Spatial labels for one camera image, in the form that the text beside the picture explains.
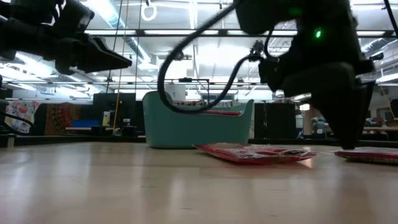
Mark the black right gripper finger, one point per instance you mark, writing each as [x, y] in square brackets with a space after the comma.
[342, 118]
[364, 102]

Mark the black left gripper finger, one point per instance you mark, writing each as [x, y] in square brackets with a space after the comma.
[113, 48]
[105, 60]

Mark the red popcorn bag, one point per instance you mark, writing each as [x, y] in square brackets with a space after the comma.
[224, 112]
[373, 155]
[255, 154]

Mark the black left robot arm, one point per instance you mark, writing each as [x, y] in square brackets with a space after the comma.
[25, 34]

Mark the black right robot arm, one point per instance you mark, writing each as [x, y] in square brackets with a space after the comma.
[329, 12]

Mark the wooden workbench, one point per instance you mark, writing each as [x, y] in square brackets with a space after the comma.
[381, 128]

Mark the black monitor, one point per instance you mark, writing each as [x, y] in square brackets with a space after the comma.
[115, 109]

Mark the yellow white card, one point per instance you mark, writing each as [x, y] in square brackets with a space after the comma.
[106, 119]

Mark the dark red patterned cloth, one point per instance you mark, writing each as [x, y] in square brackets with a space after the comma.
[62, 118]

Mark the blue box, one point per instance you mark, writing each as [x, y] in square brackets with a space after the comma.
[85, 123]

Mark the black ceiling spotlight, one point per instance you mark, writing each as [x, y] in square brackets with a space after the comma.
[179, 56]

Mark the black cabinet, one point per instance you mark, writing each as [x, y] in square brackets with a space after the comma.
[275, 121]

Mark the black overhead crossbar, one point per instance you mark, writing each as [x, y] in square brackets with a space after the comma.
[389, 33]

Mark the white bucket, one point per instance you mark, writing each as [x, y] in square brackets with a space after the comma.
[177, 92]

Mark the white floral cloth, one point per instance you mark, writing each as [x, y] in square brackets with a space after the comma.
[21, 116]

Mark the teal plastic basket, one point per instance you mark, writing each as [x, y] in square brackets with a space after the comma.
[186, 130]

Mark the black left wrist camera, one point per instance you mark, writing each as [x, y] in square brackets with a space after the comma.
[74, 14]

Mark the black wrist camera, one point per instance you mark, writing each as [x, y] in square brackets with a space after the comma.
[264, 15]
[74, 14]

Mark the black ceiling camera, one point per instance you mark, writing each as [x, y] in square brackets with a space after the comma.
[377, 56]

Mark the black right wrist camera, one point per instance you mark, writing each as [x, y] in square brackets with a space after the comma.
[264, 15]

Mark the black aluminium table frame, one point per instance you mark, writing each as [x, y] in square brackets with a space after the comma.
[77, 140]

